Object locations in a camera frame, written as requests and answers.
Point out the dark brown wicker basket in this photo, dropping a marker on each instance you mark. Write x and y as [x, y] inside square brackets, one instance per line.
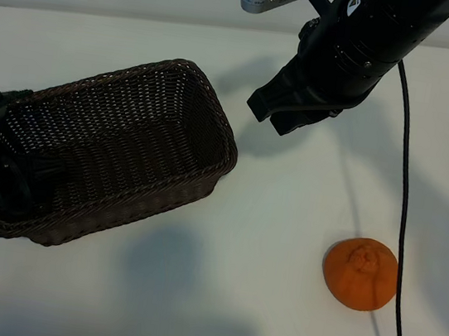
[127, 142]

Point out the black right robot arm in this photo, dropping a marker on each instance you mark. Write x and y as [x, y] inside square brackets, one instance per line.
[434, 11]

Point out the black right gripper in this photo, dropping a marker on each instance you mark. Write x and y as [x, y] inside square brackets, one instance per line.
[345, 68]

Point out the orange fruit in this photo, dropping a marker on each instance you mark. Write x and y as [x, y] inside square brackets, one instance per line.
[359, 279]

